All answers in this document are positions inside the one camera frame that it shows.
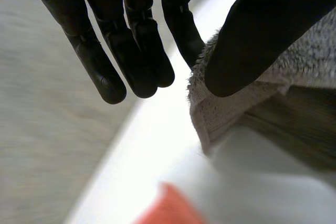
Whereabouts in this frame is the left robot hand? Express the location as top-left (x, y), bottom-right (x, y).
top-left (7, 0), bottom-right (336, 105)

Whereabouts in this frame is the grey towel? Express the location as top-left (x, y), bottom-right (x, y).
top-left (186, 8), bottom-right (336, 172)

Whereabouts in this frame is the coral towel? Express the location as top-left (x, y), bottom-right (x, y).
top-left (130, 182), bottom-right (211, 224)

